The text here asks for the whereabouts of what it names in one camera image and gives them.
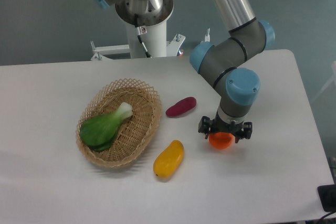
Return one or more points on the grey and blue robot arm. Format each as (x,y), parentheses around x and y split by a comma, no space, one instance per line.
(220,66)

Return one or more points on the yellow mango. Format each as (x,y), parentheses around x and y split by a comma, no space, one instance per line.
(169,160)

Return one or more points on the black device at table edge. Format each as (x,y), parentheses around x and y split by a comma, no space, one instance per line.
(327,197)

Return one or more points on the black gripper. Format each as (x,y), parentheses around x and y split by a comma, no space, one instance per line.
(240,130)

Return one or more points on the green bok choy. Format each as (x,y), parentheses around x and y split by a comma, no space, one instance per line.
(99,132)

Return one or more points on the purple sweet potato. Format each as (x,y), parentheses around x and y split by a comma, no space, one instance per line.
(183,106)

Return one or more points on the orange fruit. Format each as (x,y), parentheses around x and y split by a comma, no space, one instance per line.
(221,140)

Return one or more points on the woven wicker basket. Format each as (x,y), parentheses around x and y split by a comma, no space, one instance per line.
(135,133)

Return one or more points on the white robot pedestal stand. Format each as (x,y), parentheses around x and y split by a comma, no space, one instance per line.
(146,28)

